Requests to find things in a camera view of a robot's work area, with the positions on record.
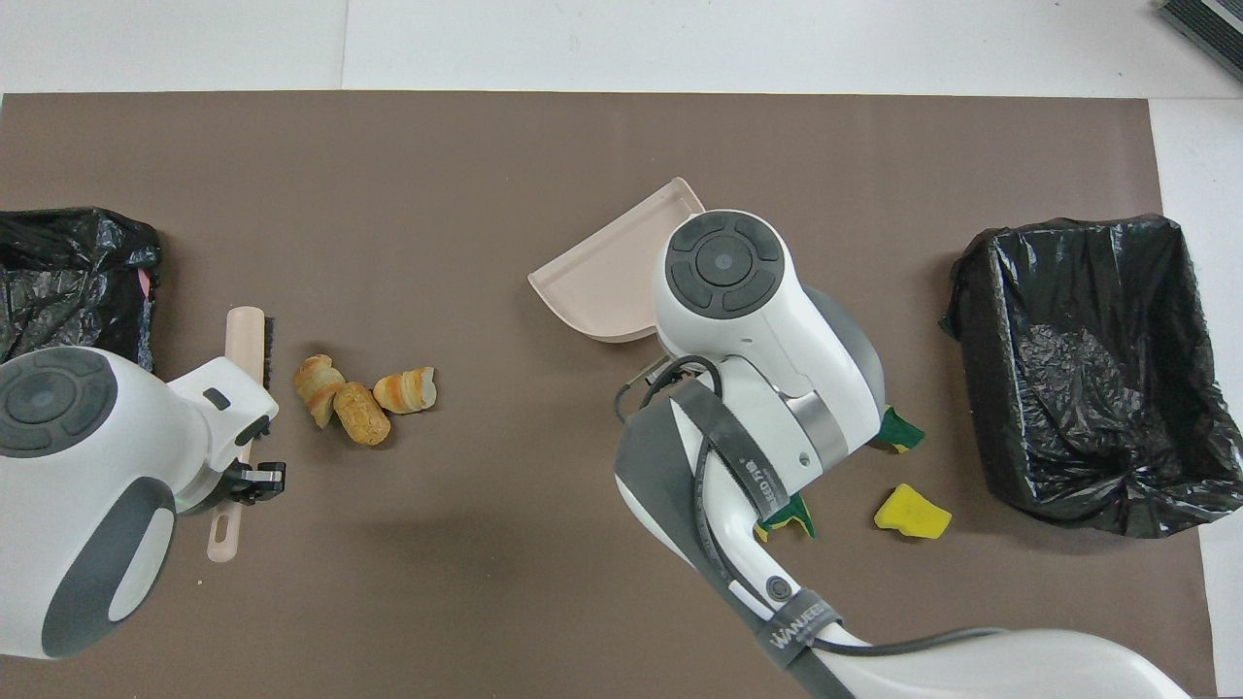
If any beige plastic dustpan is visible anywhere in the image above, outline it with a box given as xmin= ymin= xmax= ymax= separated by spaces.
xmin=527 ymin=177 xmax=707 ymax=344

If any striped croissant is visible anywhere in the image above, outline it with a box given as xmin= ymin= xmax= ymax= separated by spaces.
xmin=373 ymin=366 xmax=438 ymax=416
xmin=293 ymin=354 xmax=347 ymax=430

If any brown table mat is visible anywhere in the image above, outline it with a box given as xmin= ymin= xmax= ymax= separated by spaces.
xmin=0 ymin=92 xmax=1218 ymax=699

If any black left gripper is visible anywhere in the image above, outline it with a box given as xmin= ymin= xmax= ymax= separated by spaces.
xmin=189 ymin=416 xmax=287 ymax=511

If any dark ribbed panel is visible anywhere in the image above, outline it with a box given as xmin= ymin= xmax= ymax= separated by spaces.
xmin=1156 ymin=0 xmax=1243 ymax=83

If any brown bread roll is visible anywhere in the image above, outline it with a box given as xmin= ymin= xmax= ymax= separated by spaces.
xmin=333 ymin=382 xmax=392 ymax=448

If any black bag lined bin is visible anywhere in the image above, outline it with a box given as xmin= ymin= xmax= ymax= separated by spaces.
xmin=0 ymin=207 xmax=163 ymax=375
xmin=938 ymin=214 xmax=1243 ymax=540

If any green yellow sponge piece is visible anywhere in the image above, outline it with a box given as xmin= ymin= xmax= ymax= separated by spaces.
xmin=754 ymin=492 xmax=818 ymax=543
xmin=869 ymin=406 xmax=926 ymax=455

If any beige hand brush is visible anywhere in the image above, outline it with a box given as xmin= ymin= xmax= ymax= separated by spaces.
xmin=206 ymin=306 xmax=276 ymax=564

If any all yellow sponge piece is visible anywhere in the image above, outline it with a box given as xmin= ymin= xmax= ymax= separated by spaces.
xmin=873 ymin=483 xmax=954 ymax=541

